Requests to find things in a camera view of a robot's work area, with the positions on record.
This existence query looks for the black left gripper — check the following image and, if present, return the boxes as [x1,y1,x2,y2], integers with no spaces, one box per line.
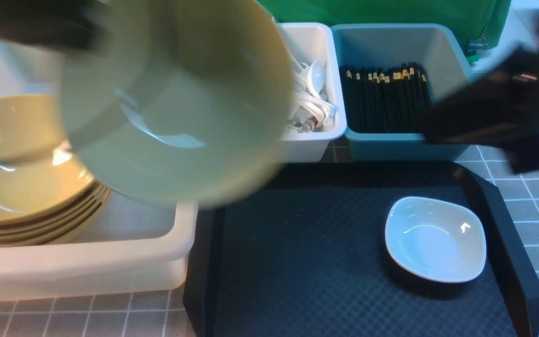
[0,0,109,51]

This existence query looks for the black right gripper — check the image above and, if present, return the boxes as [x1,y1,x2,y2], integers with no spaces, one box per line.
[418,47,539,174]

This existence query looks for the yellow-green noodle bowl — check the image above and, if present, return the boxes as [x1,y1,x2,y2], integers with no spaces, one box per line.
[58,0,293,206]

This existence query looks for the white square sauce dish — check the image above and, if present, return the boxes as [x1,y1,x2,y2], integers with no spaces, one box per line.
[384,196,487,284]

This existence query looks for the green cloth backdrop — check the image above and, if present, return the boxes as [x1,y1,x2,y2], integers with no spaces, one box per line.
[260,0,511,64]

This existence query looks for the grey checked table mat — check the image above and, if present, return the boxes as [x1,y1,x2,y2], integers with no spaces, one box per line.
[0,143,539,337]

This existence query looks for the teal plastic chopstick bin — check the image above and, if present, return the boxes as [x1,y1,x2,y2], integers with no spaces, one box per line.
[331,23,474,161]

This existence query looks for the bundle of black chopsticks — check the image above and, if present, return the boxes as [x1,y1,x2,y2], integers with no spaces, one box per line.
[339,62,433,134]

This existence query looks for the stack of yellow-green bowls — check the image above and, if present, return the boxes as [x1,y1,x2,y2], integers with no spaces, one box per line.
[0,94,111,248]

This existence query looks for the pile of white soup spoons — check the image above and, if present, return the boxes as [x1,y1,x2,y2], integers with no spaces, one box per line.
[287,59,337,134]

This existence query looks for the white plastic spoon bin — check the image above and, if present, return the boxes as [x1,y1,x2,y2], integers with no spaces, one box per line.
[278,22,347,163]

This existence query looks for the black plastic serving tray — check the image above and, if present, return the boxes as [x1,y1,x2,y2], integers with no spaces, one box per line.
[182,162,539,337]

